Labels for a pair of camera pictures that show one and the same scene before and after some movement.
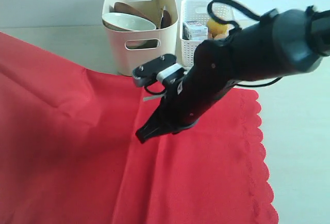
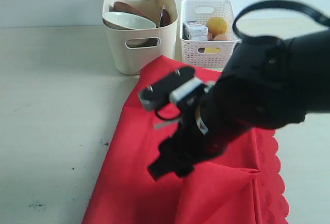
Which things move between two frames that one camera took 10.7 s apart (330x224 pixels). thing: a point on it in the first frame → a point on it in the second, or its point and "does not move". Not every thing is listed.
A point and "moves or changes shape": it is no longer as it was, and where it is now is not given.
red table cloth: [69, 153] moves or changes shape
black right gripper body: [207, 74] → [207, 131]
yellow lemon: [215, 29] does not move
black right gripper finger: [161, 123] → [170, 159]
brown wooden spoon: [166, 20] does not move
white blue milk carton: [193, 30] does not move
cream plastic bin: [129, 49] does not move
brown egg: [220, 36] does not move
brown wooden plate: [119, 6] does not move
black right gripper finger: [159, 127] → [184, 170]
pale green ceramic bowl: [127, 22] does not move
